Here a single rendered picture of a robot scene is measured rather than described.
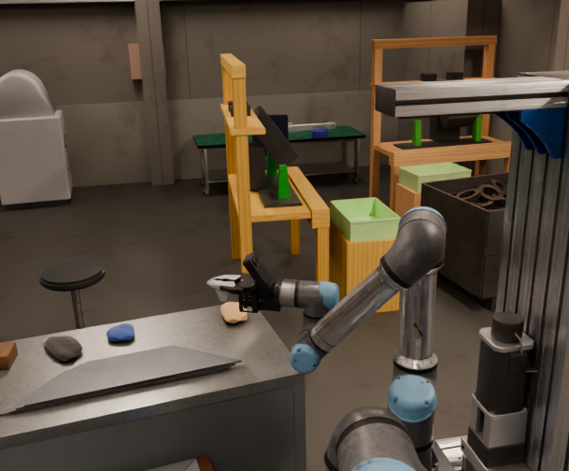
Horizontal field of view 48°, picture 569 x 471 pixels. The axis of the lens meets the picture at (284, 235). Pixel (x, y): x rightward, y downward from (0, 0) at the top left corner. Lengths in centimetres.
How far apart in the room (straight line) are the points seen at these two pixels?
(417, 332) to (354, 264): 304
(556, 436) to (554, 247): 37
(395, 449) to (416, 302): 75
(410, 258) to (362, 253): 321
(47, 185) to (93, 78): 162
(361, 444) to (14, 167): 745
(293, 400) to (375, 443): 122
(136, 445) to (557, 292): 133
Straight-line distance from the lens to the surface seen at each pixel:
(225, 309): 245
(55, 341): 240
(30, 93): 806
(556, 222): 126
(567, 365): 129
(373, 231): 465
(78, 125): 896
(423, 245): 146
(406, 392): 162
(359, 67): 930
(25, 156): 813
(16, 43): 897
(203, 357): 217
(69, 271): 407
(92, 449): 206
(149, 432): 206
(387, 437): 94
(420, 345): 168
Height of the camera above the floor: 214
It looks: 19 degrees down
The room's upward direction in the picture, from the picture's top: 1 degrees counter-clockwise
